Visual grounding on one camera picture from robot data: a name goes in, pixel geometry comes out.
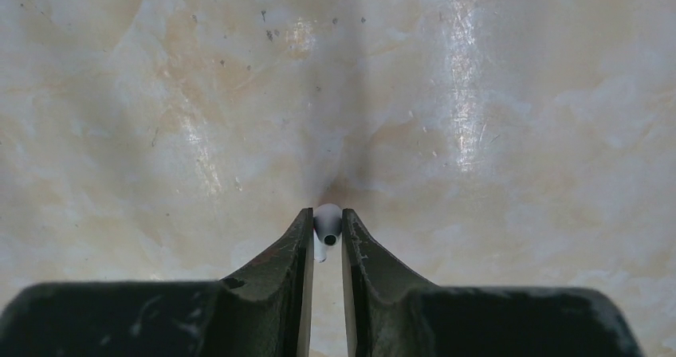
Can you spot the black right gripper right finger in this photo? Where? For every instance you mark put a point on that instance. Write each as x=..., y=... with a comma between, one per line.
x=390, y=310

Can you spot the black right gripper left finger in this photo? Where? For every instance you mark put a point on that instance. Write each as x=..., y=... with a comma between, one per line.
x=261, y=309

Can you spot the white stem earbud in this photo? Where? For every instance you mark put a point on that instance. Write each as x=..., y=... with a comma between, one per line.
x=327, y=229

